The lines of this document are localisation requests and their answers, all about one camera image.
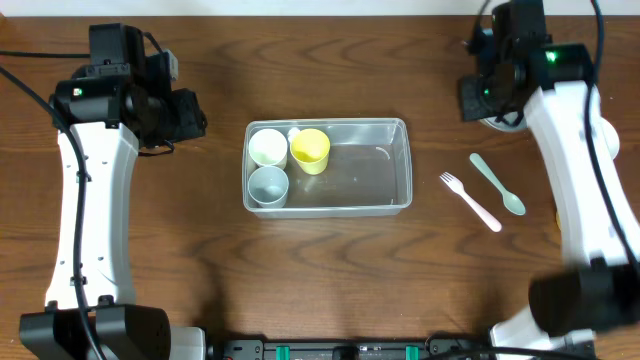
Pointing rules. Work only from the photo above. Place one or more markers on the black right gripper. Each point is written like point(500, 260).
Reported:
point(473, 100)

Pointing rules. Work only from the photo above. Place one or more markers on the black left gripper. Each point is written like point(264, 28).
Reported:
point(187, 115)

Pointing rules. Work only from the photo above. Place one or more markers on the grey-blue bowl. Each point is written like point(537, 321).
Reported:
point(508, 124)

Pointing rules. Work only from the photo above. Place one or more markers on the white cup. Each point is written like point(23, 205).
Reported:
point(269, 147)

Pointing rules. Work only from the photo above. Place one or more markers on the mint green plastic spoon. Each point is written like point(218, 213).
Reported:
point(510, 201)

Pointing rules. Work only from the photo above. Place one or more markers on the grey cup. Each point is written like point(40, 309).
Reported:
point(268, 186)

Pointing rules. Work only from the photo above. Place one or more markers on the white bowl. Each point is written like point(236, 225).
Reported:
point(611, 138)

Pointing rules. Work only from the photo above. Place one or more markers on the yellow cup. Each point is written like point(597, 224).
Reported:
point(310, 149)

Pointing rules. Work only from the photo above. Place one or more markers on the yellow bowl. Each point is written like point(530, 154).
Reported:
point(558, 221)

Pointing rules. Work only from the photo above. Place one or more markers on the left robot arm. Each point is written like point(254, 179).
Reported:
point(90, 306)

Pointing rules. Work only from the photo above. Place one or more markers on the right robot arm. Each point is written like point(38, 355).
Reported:
point(551, 89)

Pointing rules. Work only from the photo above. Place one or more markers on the clear plastic container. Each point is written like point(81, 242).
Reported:
point(369, 170)

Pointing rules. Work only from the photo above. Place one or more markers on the pink plastic fork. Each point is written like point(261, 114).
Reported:
point(458, 187)

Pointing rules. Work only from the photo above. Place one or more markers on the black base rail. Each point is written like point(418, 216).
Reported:
point(443, 346)

